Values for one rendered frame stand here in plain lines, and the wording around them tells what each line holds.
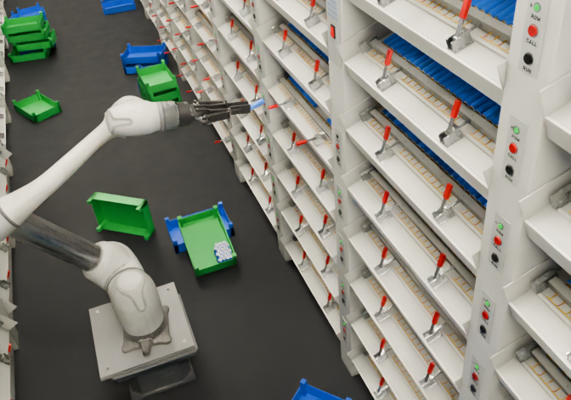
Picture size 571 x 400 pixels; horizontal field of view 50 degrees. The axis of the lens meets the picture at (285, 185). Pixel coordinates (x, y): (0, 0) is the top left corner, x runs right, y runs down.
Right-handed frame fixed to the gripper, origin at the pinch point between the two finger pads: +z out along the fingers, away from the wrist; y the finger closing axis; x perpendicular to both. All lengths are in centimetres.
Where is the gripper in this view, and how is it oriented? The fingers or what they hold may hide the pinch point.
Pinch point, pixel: (239, 108)
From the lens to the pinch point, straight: 200.9
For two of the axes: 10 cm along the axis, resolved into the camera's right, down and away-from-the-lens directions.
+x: -0.7, 8.3, 5.6
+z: 9.3, -1.4, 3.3
